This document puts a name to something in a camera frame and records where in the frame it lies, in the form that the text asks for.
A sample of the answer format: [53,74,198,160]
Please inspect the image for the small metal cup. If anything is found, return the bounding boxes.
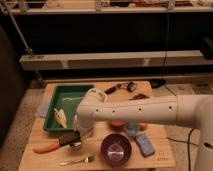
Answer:
[70,141,83,150]

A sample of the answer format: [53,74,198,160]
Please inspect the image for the green plastic tray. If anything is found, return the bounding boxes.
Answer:
[43,84,93,132]

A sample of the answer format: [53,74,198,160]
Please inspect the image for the small dark clip object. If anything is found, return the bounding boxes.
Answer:
[123,81,137,92]

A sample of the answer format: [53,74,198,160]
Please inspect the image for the purple bowl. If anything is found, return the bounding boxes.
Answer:
[100,133,132,167]

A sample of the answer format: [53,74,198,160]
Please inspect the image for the dark eraser block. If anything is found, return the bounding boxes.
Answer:
[59,132,80,146]

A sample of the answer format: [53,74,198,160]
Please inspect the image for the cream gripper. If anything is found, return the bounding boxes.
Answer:
[73,116,94,139]

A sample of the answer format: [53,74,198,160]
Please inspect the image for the blue sponge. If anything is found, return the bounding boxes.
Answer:
[135,134,155,157]

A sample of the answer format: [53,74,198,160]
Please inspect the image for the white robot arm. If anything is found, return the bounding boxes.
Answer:
[74,88,213,171]

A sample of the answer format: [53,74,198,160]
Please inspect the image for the orange carrot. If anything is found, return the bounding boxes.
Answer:
[33,142,60,154]

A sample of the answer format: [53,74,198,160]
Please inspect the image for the grey metal shelf beam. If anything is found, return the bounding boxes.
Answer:
[19,50,213,71]

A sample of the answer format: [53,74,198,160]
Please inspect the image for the silver fork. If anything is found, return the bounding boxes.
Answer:
[59,156,95,166]

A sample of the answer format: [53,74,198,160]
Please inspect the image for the blue round scrubber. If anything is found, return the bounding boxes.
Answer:
[126,123,139,138]

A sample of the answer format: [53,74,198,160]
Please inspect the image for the dark grape bunch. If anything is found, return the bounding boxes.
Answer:
[129,93,149,100]

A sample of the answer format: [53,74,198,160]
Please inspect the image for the orange bowl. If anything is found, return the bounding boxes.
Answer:
[109,121,126,129]

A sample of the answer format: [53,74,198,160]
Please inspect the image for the black floor cables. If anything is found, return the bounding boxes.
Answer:
[164,83,208,171]

